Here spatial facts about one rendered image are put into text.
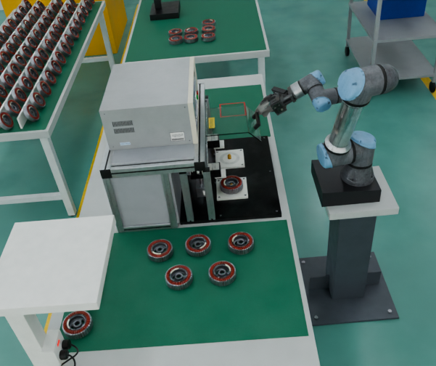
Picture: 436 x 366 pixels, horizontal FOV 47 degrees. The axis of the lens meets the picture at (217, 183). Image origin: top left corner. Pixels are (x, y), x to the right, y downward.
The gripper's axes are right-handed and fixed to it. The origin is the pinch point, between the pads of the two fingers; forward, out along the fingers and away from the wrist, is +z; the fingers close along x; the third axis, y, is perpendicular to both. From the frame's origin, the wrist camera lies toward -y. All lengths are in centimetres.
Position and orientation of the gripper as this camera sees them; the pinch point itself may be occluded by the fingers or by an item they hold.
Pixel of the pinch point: (257, 111)
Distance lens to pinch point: 246.6
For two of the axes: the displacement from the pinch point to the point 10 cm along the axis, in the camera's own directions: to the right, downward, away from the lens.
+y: 0.2, 6.4, -7.7
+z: -8.2, 4.5, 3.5
